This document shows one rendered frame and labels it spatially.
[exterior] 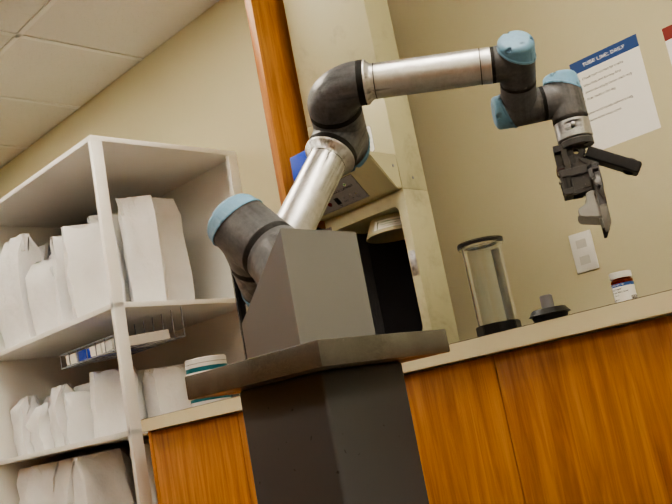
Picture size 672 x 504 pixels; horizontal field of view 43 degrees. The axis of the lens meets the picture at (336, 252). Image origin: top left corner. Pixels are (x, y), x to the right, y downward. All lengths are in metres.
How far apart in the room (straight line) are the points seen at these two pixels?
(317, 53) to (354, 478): 1.63
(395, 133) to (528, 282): 0.62
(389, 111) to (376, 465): 1.31
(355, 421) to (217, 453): 1.28
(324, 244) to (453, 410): 0.66
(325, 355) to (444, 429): 0.78
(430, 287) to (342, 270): 0.92
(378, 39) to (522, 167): 0.58
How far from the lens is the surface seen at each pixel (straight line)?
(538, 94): 1.91
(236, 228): 1.54
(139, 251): 3.36
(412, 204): 2.41
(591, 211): 1.84
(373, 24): 2.59
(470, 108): 2.83
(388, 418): 1.43
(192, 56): 3.95
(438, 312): 2.38
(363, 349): 1.32
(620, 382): 1.76
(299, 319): 1.37
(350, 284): 1.48
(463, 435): 1.97
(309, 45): 2.73
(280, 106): 2.72
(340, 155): 1.86
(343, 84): 1.82
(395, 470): 1.43
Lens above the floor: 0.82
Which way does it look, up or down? 11 degrees up
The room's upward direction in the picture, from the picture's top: 11 degrees counter-clockwise
